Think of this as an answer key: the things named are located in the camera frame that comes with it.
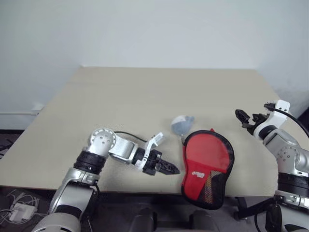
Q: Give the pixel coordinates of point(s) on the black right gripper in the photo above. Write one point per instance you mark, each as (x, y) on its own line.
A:
(253, 125)

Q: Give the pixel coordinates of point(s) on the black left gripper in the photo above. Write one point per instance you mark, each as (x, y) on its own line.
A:
(150, 164)

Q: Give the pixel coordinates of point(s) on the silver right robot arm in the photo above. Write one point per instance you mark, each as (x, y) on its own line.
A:
(287, 149)

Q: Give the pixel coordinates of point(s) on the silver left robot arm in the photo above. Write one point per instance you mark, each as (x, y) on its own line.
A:
(120, 147)

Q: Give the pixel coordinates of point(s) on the red black paddle case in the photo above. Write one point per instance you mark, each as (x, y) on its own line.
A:
(205, 186)

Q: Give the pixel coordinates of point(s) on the small grey-white ball object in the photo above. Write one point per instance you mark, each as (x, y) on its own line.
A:
(181, 124)

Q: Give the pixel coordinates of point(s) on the black table leg with caster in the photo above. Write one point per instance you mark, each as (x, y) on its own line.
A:
(241, 207)

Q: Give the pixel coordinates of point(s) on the white power adapter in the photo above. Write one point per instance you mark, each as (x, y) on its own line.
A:
(23, 212)

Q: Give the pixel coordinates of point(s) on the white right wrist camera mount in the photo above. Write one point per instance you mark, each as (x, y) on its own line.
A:
(277, 118)

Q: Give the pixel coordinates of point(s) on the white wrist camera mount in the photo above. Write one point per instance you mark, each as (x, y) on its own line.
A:
(151, 144)
(277, 118)

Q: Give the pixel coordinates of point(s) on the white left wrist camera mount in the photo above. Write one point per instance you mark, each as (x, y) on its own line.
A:
(151, 144)

